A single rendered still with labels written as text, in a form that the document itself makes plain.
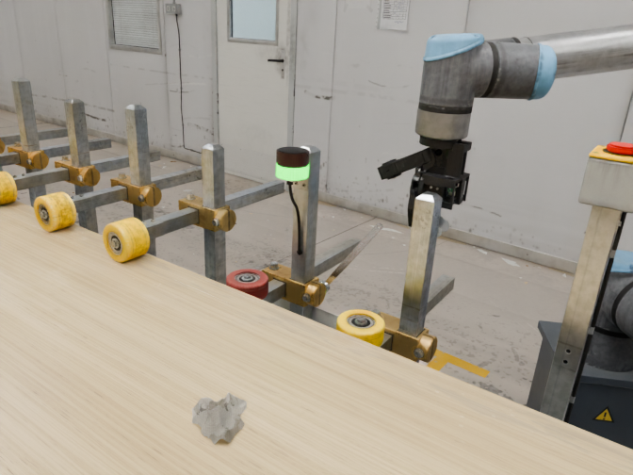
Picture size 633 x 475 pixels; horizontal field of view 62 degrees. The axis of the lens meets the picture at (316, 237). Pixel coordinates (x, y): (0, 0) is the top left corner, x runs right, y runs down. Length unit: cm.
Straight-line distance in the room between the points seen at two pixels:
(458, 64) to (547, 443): 56
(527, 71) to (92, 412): 81
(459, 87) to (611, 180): 28
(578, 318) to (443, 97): 40
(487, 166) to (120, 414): 318
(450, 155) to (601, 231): 27
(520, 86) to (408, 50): 291
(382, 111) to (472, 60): 306
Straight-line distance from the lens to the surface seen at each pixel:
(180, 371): 79
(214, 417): 68
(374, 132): 401
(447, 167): 95
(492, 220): 372
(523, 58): 96
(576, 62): 117
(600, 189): 80
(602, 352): 152
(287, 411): 71
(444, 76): 91
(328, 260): 122
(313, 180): 101
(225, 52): 497
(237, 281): 101
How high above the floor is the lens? 136
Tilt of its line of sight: 22 degrees down
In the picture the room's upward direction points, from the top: 3 degrees clockwise
